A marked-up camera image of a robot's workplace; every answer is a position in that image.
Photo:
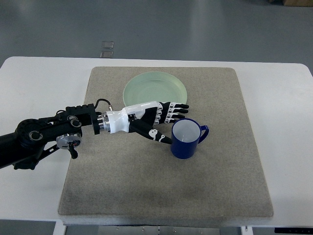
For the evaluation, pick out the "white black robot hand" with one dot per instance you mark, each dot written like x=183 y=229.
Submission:
x=142 y=118

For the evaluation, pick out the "blue enamel mug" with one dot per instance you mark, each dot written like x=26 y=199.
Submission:
x=186 y=134

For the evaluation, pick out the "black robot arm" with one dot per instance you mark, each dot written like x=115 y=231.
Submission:
x=35 y=139

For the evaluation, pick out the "pale green plate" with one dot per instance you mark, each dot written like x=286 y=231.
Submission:
x=154 y=86

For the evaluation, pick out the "grey felt mat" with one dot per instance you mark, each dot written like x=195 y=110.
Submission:
x=129 y=176

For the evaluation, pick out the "cardboard box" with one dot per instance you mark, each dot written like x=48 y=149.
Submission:
x=295 y=3

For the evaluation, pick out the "black label strip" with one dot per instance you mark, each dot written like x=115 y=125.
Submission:
x=301 y=231

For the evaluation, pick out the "metal table frame bracket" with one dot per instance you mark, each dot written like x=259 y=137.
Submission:
x=155 y=230

